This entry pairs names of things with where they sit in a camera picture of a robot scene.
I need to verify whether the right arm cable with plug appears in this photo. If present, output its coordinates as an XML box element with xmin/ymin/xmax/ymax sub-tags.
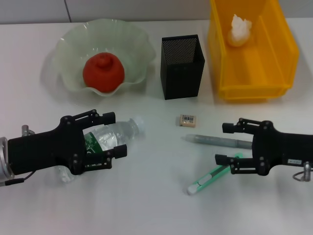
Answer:
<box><xmin>292</xmin><ymin>161</ymin><xmax>313</xmax><ymax>182</ymax></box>

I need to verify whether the left arm cable with plug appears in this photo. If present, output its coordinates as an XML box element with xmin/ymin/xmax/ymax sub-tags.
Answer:
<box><xmin>0</xmin><ymin>124</ymin><xmax>35</xmax><ymax>188</ymax></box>

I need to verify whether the red-orange fruit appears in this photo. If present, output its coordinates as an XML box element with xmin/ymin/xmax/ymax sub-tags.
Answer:
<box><xmin>82</xmin><ymin>52</ymin><xmax>126</xmax><ymax>93</ymax></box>

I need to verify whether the beige eraser with barcode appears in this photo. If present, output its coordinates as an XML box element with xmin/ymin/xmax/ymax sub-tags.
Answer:
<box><xmin>176</xmin><ymin>114</ymin><xmax>198</xmax><ymax>128</ymax></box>

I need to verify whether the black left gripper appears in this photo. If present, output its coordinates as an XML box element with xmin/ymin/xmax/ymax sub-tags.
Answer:
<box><xmin>7</xmin><ymin>109</ymin><xmax>128</xmax><ymax>176</ymax></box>

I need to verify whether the grey marker pen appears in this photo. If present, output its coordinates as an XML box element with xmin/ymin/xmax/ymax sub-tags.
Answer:
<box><xmin>180</xmin><ymin>133</ymin><xmax>254</xmax><ymax>150</ymax></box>

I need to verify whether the clear water bottle green label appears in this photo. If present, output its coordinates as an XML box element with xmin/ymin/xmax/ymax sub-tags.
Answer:
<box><xmin>55</xmin><ymin>117</ymin><xmax>147</xmax><ymax>184</ymax></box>

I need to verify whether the wavy green glass fruit plate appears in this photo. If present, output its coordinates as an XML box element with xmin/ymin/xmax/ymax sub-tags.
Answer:
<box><xmin>52</xmin><ymin>19</ymin><xmax>157</xmax><ymax>97</ymax></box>

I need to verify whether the green utility knife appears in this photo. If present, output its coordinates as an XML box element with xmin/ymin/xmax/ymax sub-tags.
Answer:
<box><xmin>187</xmin><ymin>152</ymin><xmax>243</xmax><ymax>196</ymax></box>

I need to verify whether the yellow plastic bin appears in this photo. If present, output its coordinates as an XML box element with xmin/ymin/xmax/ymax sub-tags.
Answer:
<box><xmin>207</xmin><ymin>0</ymin><xmax>300</xmax><ymax>103</ymax></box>

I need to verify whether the arm cable with plug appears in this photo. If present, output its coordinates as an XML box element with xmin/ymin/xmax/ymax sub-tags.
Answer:
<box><xmin>0</xmin><ymin>124</ymin><xmax>35</xmax><ymax>188</ymax></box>
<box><xmin>292</xmin><ymin>161</ymin><xmax>313</xmax><ymax>182</ymax></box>

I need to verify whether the black mesh pen holder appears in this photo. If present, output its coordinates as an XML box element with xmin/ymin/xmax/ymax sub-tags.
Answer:
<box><xmin>160</xmin><ymin>34</ymin><xmax>205</xmax><ymax>100</ymax></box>

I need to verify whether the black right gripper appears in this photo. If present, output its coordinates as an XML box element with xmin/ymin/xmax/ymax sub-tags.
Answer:
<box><xmin>214</xmin><ymin>117</ymin><xmax>313</xmax><ymax>177</ymax></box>

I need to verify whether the white paper ball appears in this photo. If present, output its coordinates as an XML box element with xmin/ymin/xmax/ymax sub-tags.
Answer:
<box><xmin>227</xmin><ymin>14</ymin><xmax>253</xmax><ymax>47</ymax></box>

